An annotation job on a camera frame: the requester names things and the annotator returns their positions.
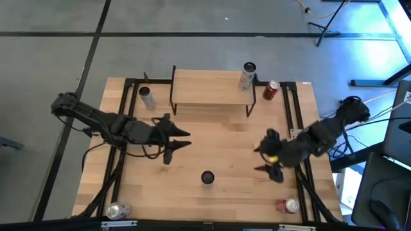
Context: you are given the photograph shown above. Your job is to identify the black metal rack frame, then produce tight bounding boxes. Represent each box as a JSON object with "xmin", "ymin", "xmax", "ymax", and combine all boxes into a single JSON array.
[{"xmin": 349, "ymin": 0, "xmax": 411, "ymax": 88}]

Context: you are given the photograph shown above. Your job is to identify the white box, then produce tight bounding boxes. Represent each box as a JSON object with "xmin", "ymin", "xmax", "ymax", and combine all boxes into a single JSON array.
[{"xmin": 333, "ymin": 166, "xmax": 362, "ymax": 211}]

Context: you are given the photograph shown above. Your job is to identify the black tripod stand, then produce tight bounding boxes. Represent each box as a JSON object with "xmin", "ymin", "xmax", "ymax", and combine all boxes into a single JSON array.
[{"xmin": 307, "ymin": 0, "xmax": 351, "ymax": 47}]

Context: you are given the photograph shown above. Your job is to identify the black cable bundle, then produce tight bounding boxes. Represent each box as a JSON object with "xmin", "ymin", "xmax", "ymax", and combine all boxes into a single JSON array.
[{"xmin": 327, "ymin": 133, "xmax": 370, "ymax": 160}]

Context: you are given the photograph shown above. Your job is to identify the yellow cable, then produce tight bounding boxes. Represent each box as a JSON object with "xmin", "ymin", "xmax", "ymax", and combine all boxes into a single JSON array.
[{"xmin": 295, "ymin": 0, "xmax": 351, "ymax": 19}]

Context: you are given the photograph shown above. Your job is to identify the black computer mouse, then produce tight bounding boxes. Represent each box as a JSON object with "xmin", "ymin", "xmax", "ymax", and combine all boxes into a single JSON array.
[{"xmin": 369, "ymin": 200, "xmax": 401, "ymax": 231}]

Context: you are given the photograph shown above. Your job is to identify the grey monitor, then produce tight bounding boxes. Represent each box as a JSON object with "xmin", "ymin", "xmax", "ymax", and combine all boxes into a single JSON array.
[{"xmin": 383, "ymin": 80, "xmax": 411, "ymax": 167}]

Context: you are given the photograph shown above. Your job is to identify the black floor beam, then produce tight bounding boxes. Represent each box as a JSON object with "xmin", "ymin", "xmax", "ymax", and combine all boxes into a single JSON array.
[{"xmin": 329, "ymin": 142, "xmax": 385, "ymax": 173}]

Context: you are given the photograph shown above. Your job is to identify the slim white can blue print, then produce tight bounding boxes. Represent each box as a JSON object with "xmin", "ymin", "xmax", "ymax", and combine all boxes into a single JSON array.
[{"xmin": 200, "ymin": 170, "xmax": 216, "ymax": 187}]

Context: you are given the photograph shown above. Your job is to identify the grey furniture leg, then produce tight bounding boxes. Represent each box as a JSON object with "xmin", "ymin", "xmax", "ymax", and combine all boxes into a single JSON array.
[{"xmin": 0, "ymin": 136, "xmax": 25, "ymax": 150}]

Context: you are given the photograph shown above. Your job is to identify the slim white can green print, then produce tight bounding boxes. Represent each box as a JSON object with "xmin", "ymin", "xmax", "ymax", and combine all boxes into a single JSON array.
[{"xmin": 238, "ymin": 62, "xmax": 258, "ymax": 92}]

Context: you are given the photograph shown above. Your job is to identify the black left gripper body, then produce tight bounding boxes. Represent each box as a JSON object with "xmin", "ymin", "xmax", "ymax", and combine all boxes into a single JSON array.
[{"xmin": 150, "ymin": 117, "xmax": 171, "ymax": 155}]

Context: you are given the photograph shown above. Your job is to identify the grey desk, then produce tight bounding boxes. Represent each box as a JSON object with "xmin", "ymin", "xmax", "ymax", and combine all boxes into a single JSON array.
[{"xmin": 351, "ymin": 152, "xmax": 411, "ymax": 229}]

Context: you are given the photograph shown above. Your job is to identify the silver mounting bracket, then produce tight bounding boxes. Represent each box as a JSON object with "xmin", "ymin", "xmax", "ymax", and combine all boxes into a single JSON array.
[
  {"xmin": 101, "ymin": 219, "xmax": 138, "ymax": 228},
  {"xmin": 278, "ymin": 224, "xmax": 317, "ymax": 231}
]

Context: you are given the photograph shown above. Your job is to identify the wooden shelf black metal legs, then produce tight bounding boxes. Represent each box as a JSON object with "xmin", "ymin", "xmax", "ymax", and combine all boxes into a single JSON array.
[{"xmin": 169, "ymin": 65, "xmax": 258, "ymax": 118}]

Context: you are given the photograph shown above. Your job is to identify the black crossbar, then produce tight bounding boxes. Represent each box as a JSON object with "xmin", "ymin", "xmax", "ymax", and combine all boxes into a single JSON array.
[{"xmin": 0, "ymin": 216, "xmax": 411, "ymax": 231}]

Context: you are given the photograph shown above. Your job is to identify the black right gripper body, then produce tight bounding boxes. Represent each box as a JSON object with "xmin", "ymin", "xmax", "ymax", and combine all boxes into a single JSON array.
[{"xmin": 271, "ymin": 137, "xmax": 304, "ymax": 168}]

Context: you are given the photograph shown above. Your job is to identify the black aluminium table frame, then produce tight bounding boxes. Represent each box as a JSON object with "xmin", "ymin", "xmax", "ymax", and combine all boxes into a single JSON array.
[{"xmin": 72, "ymin": 76, "xmax": 346, "ymax": 225}]

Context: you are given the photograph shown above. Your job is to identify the slim white can red print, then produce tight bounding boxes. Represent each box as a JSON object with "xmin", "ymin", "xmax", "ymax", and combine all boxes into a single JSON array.
[{"xmin": 138, "ymin": 86, "xmax": 157, "ymax": 111}]

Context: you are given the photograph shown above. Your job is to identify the silver diet cola can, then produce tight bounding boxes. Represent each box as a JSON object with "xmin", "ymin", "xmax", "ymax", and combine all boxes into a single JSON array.
[{"xmin": 105, "ymin": 201, "xmax": 132, "ymax": 221}]

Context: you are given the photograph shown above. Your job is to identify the red cola can dark figure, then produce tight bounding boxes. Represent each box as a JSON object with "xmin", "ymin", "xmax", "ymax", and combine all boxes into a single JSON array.
[{"xmin": 274, "ymin": 198, "xmax": 301, "ymax": 215}]

